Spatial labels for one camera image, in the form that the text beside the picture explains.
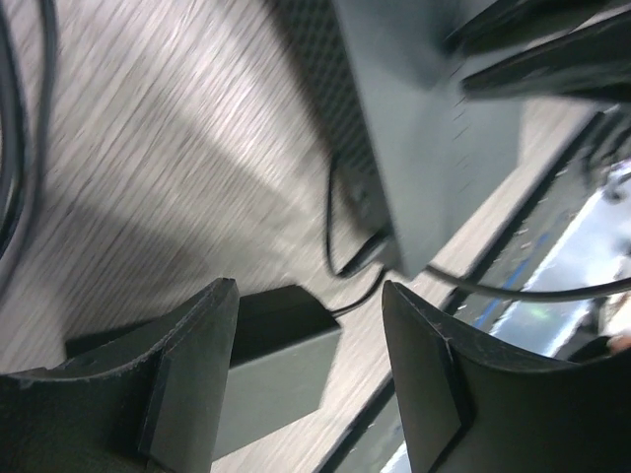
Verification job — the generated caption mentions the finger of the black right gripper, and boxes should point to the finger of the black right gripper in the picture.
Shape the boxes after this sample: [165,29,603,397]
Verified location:
[461,11,630,106]
[446,1,606,54]

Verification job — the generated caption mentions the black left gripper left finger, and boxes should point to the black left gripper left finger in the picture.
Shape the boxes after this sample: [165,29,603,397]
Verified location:
[1,279,240,472]

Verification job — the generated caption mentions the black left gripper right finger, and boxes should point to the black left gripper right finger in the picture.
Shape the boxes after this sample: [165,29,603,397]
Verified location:
[382,282,630,472]

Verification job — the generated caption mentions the black network switch box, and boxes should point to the black network switch box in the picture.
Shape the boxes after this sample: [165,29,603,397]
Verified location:
[279,1,522,278]

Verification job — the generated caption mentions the black braided cable teal boot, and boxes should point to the black braided cable teal boot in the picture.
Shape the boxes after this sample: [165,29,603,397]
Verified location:
[1,1,59,285]

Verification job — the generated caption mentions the black power adapter brick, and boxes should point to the black power adapter brick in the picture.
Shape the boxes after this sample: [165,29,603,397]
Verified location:
[66,285,341,462]

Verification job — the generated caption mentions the thin black power cord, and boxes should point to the thin black power cord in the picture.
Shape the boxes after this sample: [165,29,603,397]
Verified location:
[322,147,631,316]

